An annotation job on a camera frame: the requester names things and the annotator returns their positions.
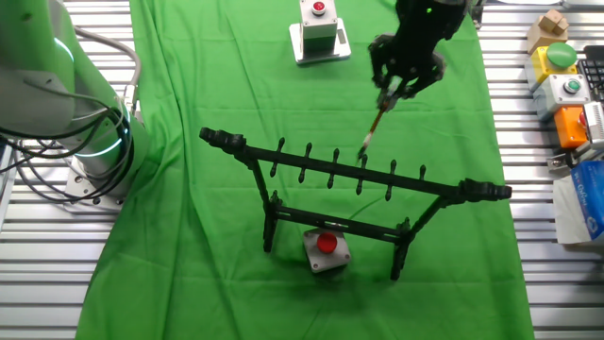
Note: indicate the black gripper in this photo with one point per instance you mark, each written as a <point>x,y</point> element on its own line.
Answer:
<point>424,28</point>

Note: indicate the brown calligraphy brush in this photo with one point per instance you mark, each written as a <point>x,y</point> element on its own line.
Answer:
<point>375,125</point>

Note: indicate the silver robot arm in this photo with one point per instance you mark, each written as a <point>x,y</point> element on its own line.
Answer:
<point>38,71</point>

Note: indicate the black pen rack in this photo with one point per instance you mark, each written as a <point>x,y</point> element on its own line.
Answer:
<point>481,191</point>

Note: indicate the red-button box with metal baseplate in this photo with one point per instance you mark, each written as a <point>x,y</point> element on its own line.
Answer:
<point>318,23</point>

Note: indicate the wooden block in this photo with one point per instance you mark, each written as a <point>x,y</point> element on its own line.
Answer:
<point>547,28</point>

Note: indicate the yellow box green mushroom button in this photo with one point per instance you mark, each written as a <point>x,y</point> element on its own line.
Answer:
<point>559,56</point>

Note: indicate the grey box green button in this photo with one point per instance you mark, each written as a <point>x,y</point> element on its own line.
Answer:
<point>566,90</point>

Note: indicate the orange box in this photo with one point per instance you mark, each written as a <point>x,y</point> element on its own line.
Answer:
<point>568,127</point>

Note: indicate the black keyboard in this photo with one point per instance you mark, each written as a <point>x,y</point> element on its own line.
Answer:
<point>593,71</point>

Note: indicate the small grey red-button box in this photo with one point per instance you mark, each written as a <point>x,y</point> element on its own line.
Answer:
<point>326,243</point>

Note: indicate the silver ribbed device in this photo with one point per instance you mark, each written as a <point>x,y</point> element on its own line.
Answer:
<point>595,125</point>

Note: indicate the blue white package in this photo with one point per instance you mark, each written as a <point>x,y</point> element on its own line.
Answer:
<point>566,212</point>

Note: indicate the blue tissue pack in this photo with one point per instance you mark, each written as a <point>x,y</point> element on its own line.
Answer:
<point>590,198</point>

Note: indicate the green cloth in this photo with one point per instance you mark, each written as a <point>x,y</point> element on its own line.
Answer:
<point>212,283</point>

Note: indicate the metal bracket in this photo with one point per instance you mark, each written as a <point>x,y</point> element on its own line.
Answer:
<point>564,158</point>

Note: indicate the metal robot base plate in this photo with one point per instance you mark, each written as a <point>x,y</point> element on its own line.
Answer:
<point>78,186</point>

